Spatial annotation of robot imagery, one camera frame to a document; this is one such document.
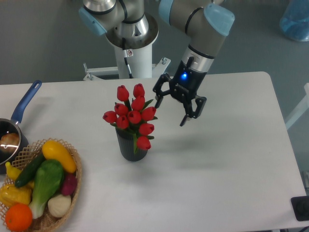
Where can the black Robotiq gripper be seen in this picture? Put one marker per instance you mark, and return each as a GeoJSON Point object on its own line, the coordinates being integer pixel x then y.
{"type": "Point", "coordinates": [183, 87]}

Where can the red tulip bouquet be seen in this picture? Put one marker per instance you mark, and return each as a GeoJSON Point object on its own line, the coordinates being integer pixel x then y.
{"type": "Point", "coordinates": [131, 118]}

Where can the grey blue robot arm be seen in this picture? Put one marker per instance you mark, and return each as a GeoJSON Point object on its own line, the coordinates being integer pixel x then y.
{"type": "Point", "coordinates": [205, 22]}

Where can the dark grey ribbed vase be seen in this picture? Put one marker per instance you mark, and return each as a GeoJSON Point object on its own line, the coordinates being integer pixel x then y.
{"type": "Point", "coordinates": [126, 145]}

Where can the purple red onion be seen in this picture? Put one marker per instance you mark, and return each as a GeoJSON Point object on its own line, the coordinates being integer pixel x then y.
{"type": "Point", "coordinates": [69, 185]}

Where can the yellow squash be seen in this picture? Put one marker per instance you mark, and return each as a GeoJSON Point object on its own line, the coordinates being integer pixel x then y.
{"type": "Point", "coordinates": [54, 150]}

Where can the blue water bottle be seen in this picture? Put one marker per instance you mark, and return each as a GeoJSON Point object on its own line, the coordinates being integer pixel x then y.
{"type": "Point", "coordinates": [294, 23]}

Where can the green bok choy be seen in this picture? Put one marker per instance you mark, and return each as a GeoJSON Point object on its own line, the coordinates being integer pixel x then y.
{"type": "Point", "coordinates": [48, 178]}

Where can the white garlic bulb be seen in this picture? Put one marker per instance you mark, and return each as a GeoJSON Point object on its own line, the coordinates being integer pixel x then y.
{"type": "Point", "coordinates": [59, 205]}

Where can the black device at edge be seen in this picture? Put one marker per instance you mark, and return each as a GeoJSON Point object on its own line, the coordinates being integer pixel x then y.
{"type": "Point", "coordinates": [301, 207]}

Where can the green cucumber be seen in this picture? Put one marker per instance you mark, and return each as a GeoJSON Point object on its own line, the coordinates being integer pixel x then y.
{"type": "Point", "coordinates": [28, 173]}

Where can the brown bread roll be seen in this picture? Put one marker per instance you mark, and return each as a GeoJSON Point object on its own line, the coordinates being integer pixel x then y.
{"type": "Point", "coordinates": [9, 143]}

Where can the yellow banana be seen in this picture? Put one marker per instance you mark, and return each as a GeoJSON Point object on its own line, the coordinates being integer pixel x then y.
{"type": "Point", "coordinates": [13, 173]}

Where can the yellow corn cob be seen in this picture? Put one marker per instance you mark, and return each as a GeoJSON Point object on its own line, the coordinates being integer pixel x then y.
{"type": "Point", "coordinates": [11, 195]}

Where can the orange fruit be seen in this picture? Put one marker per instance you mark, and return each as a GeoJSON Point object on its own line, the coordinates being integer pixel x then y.
{"type": "Point", "coordinates": [18, 218]}

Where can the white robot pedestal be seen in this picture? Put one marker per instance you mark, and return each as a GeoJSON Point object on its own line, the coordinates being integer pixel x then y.
{"type": "Point", "coordinates": [133, 48]}

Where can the white frame leg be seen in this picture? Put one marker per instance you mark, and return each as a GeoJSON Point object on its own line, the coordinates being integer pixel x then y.
{"type": "Point", "coordinates": [299, 110]}

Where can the blue handled saucepan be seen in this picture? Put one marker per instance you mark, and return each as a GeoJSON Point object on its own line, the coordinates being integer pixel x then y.
{"type": "Point", "coordinates": [12, 125]}

